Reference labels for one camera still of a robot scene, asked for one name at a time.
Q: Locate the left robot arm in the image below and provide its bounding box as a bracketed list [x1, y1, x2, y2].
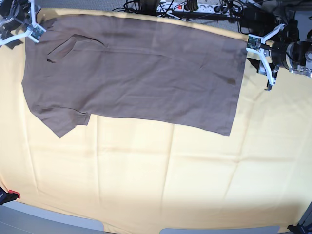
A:
[246, 20, 312, 90]

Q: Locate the grey chair back left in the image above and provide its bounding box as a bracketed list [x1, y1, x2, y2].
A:
[3, 201, 104, 231]

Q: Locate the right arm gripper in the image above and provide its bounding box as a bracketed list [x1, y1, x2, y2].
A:
[0, 0, 41, 49]

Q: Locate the white power strip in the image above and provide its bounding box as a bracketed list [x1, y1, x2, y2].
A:
[156, 0, 240, 19]

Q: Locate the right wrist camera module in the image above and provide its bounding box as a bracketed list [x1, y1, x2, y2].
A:
[26, 24, 46, 43]

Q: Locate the black power adapter brick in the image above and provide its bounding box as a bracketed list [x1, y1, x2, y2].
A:
[239, 8, 278, 36]

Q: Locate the red black clamp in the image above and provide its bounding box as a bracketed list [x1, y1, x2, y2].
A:
[0, 187, 20, 205]

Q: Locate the brown T-shirt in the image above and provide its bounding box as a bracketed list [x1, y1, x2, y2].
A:
[22, 15, 247, 137]

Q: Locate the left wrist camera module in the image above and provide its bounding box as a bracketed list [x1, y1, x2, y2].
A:
[246, 34, 262, 53]

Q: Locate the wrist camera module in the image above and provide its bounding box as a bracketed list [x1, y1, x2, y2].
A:
[26, 24, 46, 43]
[246, 34, 262, 53]

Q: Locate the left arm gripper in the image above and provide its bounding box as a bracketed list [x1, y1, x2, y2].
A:
[247, 23, 296, 91]

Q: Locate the black tripod foot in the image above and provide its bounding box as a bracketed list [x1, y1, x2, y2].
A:
[288, 224, 312, 234]

